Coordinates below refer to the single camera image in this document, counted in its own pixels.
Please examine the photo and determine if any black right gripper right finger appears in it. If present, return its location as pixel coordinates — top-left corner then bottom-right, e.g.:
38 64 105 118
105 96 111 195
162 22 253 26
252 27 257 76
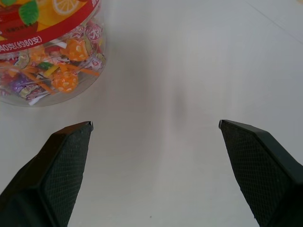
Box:
218 119 303 227

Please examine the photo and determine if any clear plastic lollipop tub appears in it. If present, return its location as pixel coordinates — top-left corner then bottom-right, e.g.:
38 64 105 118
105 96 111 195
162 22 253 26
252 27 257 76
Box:
0 0 107 108

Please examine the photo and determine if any red and white candy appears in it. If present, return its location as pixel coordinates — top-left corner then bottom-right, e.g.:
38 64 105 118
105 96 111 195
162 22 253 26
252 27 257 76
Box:
84 22 105 44

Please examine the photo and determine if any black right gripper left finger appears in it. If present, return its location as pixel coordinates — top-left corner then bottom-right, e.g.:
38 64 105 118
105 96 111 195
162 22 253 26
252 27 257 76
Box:
0 121 94 227

